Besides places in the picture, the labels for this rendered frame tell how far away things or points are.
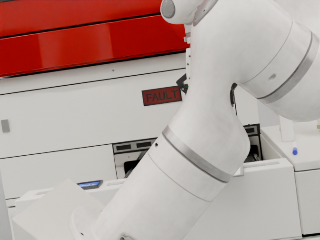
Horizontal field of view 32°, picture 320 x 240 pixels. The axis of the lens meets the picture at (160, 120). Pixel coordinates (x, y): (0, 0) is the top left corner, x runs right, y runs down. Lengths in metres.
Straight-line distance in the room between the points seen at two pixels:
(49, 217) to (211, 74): 0.30
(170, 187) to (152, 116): 0.95
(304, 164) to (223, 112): 0.40
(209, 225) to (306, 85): 0.44
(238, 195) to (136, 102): 0.69
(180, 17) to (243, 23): 0.59
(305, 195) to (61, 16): 0.92
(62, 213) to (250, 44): 0.37
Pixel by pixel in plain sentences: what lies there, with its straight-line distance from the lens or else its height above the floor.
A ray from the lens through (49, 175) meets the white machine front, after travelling 1.80.
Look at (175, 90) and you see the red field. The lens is 1.70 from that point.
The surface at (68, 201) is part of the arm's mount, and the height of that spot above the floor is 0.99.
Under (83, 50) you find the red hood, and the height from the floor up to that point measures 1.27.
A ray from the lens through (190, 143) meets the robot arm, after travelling 0.76.
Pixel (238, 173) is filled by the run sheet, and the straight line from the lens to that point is 1.04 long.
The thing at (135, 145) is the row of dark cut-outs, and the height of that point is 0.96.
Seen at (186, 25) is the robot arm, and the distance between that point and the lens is 1.38.
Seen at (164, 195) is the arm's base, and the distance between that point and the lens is 0.78.
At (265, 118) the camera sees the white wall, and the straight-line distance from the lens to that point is 3.22.
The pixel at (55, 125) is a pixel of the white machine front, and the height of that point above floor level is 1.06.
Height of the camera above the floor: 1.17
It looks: 5 degrees down
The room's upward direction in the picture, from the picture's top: 8 degrees counter-clockwise
